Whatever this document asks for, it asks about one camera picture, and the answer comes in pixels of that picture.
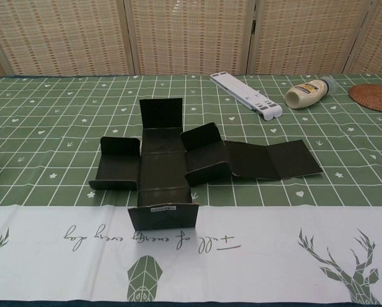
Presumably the black foldable cardboard box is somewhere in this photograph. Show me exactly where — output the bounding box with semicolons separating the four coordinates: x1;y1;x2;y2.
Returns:
88;97;324;232

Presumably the white folding laptop stand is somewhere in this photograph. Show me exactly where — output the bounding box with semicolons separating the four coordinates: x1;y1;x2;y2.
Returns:
209;72;283;122

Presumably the woven bamboo folding screen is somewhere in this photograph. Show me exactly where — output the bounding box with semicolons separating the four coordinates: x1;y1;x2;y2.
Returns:
0;0;382;78

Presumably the cream mayonnaise squeeze bottle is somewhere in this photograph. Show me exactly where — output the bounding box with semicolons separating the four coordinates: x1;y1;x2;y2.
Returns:
285;76;338;110

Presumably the green white printed tablecloth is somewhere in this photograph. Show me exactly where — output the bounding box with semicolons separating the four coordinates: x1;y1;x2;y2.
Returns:
0;74;382;307

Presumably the round woven rattan coaster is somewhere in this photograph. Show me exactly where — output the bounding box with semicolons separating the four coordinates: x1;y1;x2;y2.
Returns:
348;84;382;113

